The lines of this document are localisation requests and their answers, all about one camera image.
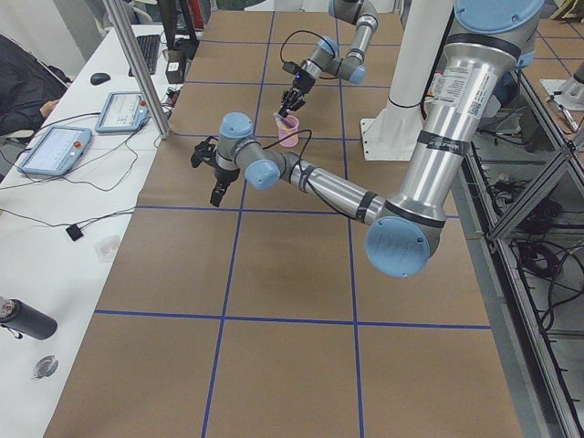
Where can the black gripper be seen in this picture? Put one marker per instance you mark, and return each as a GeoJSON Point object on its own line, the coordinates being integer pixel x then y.
{"type": "Point", "coordinates": [303, 83]}
{"type": "Point", "coordinates": [224, 175]}

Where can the purple highlighter pen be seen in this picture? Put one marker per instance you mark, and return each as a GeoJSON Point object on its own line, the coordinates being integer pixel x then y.
{"type": "Point", "coordinates": [283, 121]}

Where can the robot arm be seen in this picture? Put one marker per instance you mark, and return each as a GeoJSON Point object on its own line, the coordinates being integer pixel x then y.
{"type": "Point", "coordinates": [326, 58]}
{"type": "Point", "coordinates": [452, 56]}

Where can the pink translucent pen holder cup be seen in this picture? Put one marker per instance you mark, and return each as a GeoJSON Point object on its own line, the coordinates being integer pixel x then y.
{"type": "Point", "coordinates": [288, 137]}

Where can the black cardboard box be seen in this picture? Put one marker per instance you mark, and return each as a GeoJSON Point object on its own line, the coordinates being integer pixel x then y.
{"type": "Point", "coordinates": [175, 69]}

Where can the far teach pendant tablet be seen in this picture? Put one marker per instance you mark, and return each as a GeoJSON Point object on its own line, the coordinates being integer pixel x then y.
{"type": "Point", "coordinates": [123, 112]}

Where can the teach pendant tablet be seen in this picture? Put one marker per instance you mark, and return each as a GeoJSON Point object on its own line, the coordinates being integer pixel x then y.
{"type": "Point", "coordinates": [123, 112]}
{"type": "Point", "coordinates": [56, 152]}

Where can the black keyboard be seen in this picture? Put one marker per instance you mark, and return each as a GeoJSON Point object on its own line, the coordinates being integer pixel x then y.
{"type": "Point", "coordinates": [149, 46]}

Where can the small black usb box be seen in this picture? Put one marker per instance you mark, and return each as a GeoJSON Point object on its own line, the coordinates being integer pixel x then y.
{"type": "Point", "coordinates": [74, 232]}

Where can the near teach pendant tablet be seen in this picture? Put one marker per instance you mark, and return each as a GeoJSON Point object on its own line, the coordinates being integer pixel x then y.
{"type": "Point", "coordinates": [56, 152]}

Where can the black computer mouse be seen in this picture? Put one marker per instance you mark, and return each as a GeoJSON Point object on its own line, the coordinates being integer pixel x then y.
{"type": "Point", "coordinates": [99, 78]}

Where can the person in black jacket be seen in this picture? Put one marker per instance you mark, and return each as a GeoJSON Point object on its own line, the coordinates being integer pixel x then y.
{"type": "Point", "coordinates": [30, 90]}

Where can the black water bottle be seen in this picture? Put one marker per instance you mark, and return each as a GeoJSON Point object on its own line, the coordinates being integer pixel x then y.
{"type": "Point", "coordinates": [22, 320]}

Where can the aluminium frame post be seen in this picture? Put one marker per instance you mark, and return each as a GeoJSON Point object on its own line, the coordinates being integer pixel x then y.
{"type": "Point", "coordinates": [131, 50]}

